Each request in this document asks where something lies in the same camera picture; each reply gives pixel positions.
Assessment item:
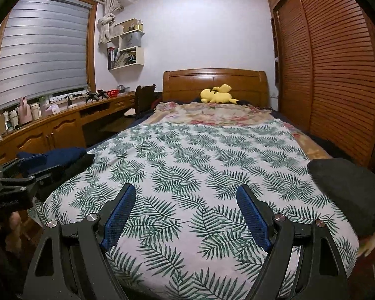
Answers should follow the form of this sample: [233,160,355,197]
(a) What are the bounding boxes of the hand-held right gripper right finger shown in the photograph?
[236,184,351,300]

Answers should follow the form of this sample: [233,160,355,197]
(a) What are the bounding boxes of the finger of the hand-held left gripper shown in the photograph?
[0,155,47,179]
[0,165,64,191]

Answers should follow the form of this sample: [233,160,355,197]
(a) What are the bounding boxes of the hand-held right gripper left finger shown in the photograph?
[21,184,137,300]

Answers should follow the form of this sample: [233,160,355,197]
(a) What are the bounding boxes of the navy blue suit jacket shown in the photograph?
[17,147,88,176]

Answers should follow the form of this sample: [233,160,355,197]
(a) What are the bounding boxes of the black folded clothes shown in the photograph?
[34,153,96,201]

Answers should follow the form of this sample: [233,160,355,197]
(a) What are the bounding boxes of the dark grey folded clothes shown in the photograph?
[308,158,375,238]

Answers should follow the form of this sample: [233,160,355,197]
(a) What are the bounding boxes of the person's left hand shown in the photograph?
[5,211,23,254]

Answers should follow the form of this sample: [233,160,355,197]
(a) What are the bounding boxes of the wooden desk cabinet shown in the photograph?
[0,92,136,169]

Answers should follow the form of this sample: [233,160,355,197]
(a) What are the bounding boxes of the row of toiletry bottles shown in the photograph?
[0,96,49,132]

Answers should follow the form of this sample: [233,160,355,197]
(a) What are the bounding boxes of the pink bottle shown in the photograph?
[19,97,32,124]

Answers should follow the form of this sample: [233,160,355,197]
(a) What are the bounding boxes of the leaf print bed sheet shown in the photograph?
[28,122,361,300]

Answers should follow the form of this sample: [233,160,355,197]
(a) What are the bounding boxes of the floral blanket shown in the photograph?
[153,101,332,160]

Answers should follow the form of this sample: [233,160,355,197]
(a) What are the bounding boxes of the grey window blind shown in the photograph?
[0,0,93,110]

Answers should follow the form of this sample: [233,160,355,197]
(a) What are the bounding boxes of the pale yellow cloth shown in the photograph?
[358,229,375,258]

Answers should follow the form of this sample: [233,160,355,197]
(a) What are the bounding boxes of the dark wooden chair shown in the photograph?
[134,84,157,115]

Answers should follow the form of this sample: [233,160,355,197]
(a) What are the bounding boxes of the yellow plush toy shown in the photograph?
[200,84,239,105]

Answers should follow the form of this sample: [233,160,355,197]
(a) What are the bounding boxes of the wooden bed headboard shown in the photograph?
[162,69,269,111]

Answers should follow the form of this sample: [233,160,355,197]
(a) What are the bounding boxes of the tied beige curtain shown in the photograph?
[97,0,125,44]

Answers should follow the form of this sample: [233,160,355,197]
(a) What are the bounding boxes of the wooden louvered wardrobe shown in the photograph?
[266,0,375,169]

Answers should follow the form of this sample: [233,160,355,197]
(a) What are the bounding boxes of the white wall shelf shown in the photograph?
[107,18,144,71]

